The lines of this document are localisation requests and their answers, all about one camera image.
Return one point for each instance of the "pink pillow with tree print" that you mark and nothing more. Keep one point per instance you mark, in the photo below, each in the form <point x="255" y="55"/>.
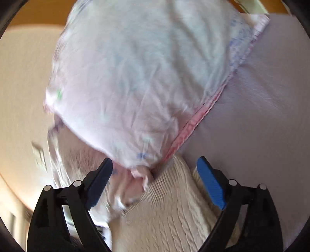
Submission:
<point x="108" y="188"/>

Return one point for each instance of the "beige cable-knit sweater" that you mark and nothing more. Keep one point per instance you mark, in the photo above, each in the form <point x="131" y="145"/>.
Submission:
<point x="174" y="214"/>

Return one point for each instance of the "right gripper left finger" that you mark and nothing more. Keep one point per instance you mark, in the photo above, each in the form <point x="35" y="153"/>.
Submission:
<point x="48" y="230"/>

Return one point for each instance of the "white wall switch plate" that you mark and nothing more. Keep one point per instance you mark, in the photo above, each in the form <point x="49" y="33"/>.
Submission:
<point x="39" y="156"/>

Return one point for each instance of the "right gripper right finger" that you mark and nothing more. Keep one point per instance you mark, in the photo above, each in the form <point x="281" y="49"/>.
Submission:
<point x="248" y="220"/>

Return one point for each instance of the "pink pillow with flowers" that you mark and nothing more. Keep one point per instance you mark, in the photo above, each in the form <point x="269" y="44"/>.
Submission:
<point x="134" y="78"/>

